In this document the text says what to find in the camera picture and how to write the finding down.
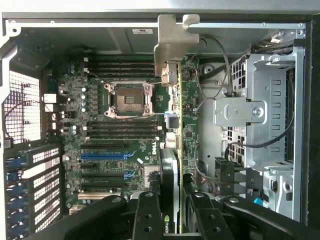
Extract white PCI expansion slot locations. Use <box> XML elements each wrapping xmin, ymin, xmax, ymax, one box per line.
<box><xmin>77</xmin><ymin>191</ymin><xmax>122</xmax><ymax>200</ymax></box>

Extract long black expansion slot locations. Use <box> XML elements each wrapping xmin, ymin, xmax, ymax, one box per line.
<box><xmin>81</xmin><ymin>181</ymin><xmax>126</xmax><ymax>188</ymax></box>
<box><xmin>79</xmin><ymin>141</ymin><xmax>126</xmax><ymax>149</ymax></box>

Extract blue expansion slot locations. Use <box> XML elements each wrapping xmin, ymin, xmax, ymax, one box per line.
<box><xmin>80</xmin><ymin>152</ymin><xmax>137</xmax><ymax>161</ymax></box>

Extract CPU socket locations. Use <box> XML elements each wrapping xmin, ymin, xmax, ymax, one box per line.
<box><xmin>103</xmin><ymin>80</ymin><xmax>155</xmax><ymax>119</ymax></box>

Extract thick grey wire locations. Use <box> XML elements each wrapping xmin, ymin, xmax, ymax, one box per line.
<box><xmin>198</xmin><ymin>34</ymin><xmax>235</xmax><ymax>97</ymax></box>

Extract silver chipset heatsink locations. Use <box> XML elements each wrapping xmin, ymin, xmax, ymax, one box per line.
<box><xmin>143</xmin><ymin>164</ymin><xmax>160</xmax><ymax>189</ymax></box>

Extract black RAM slot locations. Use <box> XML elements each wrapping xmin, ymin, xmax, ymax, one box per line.
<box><xmin>84</xmin><ymin>66</ymin><xmax>156</xmax><ymax>73</ymax></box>
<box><xmin>84</xmin><ymin>71</ymin><xmax>156</xmax><ymax>78</ymax></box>
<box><xmin>84</xmin><ymin>56</ymin><xmax>156</xmax><ymax>63</ymax></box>
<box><xmin>84</xmin><ymin>61</ymin><xmax>156</xmax><ymax>68</ymax></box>
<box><xmin>84</xmin><ymin>125</ymin><xmax>162</xmax><ymax>131</ymax></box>
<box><xmin>86</xmin><ymin>130</ymin><xmax>161</xmax><ymax>136</ymax></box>
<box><xmin>86</xmin><ymin>120</ymin><xmax>161</xmax><ymax>127</ymax></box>
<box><xmin>86</xmin><ymin>134</ymin><xmax>161</xmax><ymax>141</ymax></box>

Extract black blue-latched expansion slot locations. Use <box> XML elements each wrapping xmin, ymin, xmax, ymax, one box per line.
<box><xmin>80</xmin><ymin>173</ymin><xmax>137</xmax><ymax>181</ymax></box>

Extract green Dell motherboard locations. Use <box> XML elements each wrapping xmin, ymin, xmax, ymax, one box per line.
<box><xmin>41</xmin><ymin>56</ymin><xmax>201</xmax><ymax>218</ymax></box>

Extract silver metal disk bay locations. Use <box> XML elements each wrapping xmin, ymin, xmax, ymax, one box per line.
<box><xmin>213</xmin><ymin>52</ymin><xmax>306</xmax><ymax>168</ymax></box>

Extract thin black wire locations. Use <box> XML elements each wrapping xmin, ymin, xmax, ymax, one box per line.
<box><xmin>224</xmin><ymin>74</ymin><xmax>297</xmax><ymax>163</ymax></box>

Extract perforated metal drive cage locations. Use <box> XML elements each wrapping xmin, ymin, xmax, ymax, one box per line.
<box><xmin>246</xmin><ymin>164</ymin><xmax>305</xmax><ymax>222</ymax></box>

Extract black open PC case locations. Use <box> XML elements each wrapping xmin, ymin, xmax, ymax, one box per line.
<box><xmin>0</xmin><ymin>11</ymin><xmax>313</xmax><ymax>240</ymax></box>

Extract silver ethernet port block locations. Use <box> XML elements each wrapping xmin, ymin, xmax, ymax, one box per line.
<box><xmin>43</xmin><ymin>93</ymin><xmax>57</xmax><ymax>104</ymax></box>

